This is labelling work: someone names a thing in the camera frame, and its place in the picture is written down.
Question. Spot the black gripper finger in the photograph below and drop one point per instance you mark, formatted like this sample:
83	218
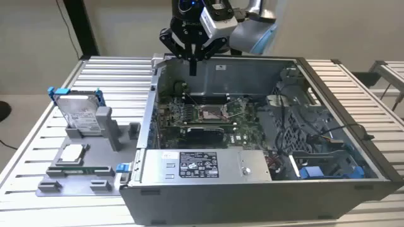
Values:
172	41
211	47

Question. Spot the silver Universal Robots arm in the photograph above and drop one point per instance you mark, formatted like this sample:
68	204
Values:
249	35

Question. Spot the white label sticker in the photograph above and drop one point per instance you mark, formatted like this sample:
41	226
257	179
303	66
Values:
220	67

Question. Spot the black RAM slot row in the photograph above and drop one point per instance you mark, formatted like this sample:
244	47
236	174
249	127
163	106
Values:
215	123
208	98

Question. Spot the thin metal locking lever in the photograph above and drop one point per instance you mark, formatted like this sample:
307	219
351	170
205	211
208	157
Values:
192	99

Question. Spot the CPU socket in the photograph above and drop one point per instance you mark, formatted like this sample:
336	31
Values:
209	114

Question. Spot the green motherboard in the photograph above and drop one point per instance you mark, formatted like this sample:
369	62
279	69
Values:
245	127

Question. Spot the black graphics card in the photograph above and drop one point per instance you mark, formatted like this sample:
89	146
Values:
205	136

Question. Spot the grey metal drive cage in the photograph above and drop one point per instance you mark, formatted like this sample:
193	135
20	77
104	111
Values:
296	111

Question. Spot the black block beside table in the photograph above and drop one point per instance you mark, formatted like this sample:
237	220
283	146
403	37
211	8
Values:
364	79

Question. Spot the silver power supply unit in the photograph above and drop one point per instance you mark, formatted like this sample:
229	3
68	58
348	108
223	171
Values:
220	175

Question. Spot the blue case latch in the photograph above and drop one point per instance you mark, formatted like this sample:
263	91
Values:
121	168

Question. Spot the silver CPU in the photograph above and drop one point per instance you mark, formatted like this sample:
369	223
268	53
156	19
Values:
72	153

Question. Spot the black round base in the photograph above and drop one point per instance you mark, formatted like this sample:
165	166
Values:
4	111

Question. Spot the green RAM stick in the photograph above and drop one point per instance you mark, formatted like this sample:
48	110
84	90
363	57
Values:
81	168

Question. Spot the open black PC case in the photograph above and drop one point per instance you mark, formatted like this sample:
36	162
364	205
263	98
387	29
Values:
220	203

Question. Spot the grey parts rack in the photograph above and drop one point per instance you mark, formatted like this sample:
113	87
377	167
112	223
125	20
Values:
79	186

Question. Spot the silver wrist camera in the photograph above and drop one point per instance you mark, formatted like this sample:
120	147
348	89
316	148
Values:
220	26

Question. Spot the black upright post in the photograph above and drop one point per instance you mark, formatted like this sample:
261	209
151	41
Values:
81	28

